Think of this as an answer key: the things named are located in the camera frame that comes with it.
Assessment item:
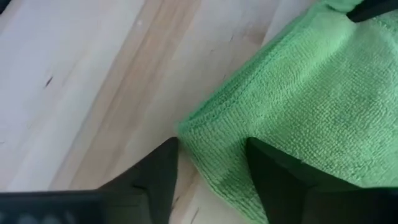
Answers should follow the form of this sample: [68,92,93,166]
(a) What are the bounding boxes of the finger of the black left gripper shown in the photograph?
[346,0,398,22]

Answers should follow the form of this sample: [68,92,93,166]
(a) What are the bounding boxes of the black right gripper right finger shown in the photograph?
[245,136,358,224]

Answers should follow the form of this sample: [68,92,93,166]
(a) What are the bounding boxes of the green microfiber towel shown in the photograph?
[177,0,398,224]

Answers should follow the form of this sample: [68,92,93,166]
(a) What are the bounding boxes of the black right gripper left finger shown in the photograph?
[99,136,180,224]

